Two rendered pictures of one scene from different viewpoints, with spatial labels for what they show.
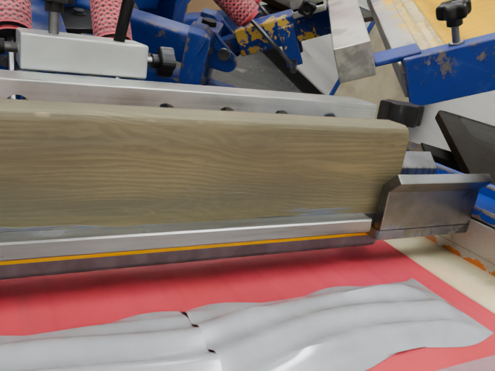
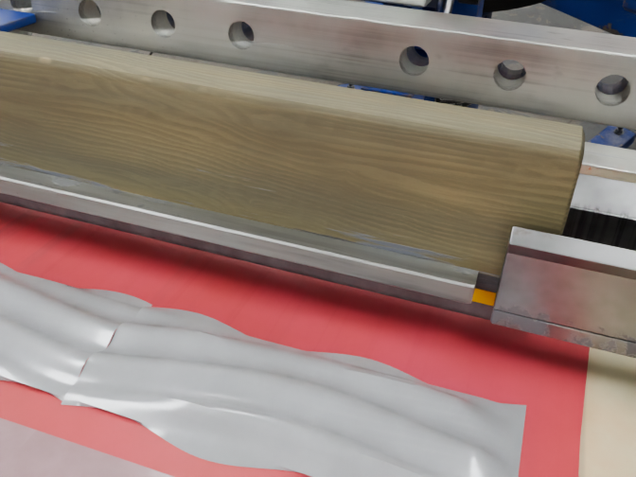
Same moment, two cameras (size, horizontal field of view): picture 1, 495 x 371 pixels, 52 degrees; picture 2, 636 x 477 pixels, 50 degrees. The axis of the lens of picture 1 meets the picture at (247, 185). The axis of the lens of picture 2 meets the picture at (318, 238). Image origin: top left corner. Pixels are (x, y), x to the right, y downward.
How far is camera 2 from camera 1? 26 cm
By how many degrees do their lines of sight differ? 44
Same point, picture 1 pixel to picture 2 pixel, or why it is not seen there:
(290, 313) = (244, 360)
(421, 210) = (591, 304)
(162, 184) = (167, 156)
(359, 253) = (501, 335)
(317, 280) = (363, 341)
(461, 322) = not seen: outside the picture
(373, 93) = not seen: outside the picture
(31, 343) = not seen: outside the picture
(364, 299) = (370, 392)
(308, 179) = (369, 194)
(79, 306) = (84, 263)
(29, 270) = (74, 214)
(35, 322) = (36, 263)
